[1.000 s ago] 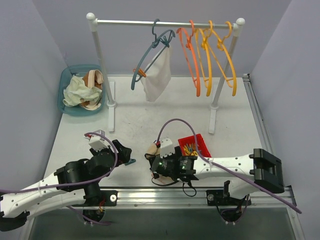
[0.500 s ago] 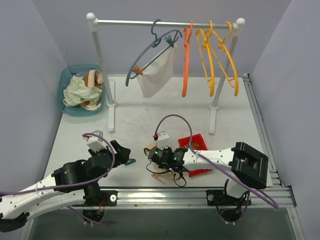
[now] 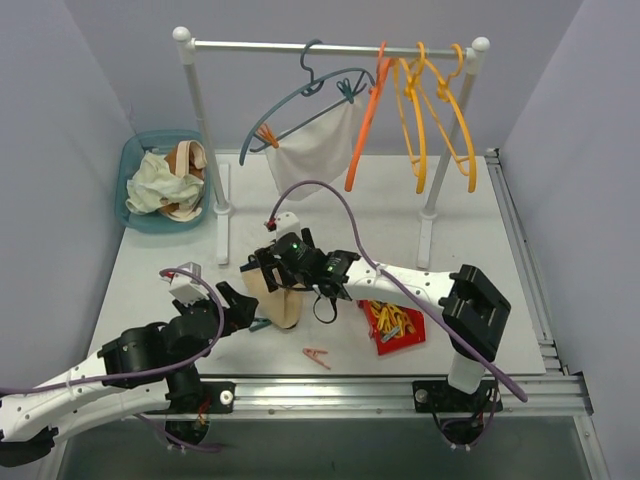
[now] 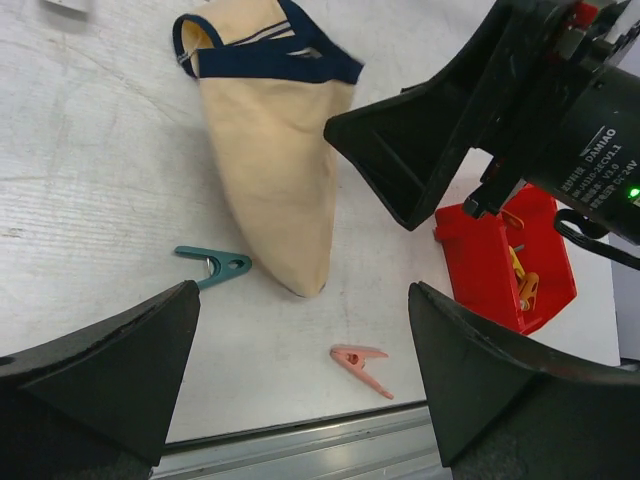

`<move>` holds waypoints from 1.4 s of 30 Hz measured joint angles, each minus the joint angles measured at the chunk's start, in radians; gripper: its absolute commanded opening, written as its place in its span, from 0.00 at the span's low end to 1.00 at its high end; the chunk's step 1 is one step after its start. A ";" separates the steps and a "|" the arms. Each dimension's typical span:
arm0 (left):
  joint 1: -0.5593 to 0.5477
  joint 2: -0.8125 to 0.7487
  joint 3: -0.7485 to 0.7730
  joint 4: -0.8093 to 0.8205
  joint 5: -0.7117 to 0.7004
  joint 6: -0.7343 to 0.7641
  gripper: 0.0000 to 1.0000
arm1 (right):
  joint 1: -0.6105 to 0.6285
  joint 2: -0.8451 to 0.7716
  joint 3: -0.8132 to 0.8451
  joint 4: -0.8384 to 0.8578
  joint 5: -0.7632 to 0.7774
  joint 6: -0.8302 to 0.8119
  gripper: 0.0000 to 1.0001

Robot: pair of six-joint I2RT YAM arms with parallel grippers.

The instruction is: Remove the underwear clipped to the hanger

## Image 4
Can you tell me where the teal clothespin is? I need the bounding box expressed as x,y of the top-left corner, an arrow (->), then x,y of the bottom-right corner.
174,245 -> 252,290

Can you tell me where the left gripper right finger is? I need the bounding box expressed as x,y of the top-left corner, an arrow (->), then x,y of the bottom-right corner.
408,282 -> 639,479

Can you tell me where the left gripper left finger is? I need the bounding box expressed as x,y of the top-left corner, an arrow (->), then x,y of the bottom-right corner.
1,280 -> 200,479

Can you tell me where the red clothespin bin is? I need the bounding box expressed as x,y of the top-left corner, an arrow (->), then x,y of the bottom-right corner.
434,186 -> 577,334

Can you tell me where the white clothes rack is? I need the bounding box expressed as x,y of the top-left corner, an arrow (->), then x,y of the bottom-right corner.
44,0 -> 92,15

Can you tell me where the aluminium frame rail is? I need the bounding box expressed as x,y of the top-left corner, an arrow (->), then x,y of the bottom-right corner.
150,401 -> 453,479

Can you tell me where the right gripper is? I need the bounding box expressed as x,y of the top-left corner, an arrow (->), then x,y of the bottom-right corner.
324,1 -> 639,231

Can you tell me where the pink clothespin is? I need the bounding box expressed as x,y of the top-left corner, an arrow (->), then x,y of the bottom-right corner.
329,345 -> 394,400

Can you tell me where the pile of clothespins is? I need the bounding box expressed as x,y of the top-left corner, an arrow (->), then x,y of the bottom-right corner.
501,210 -> 539,312

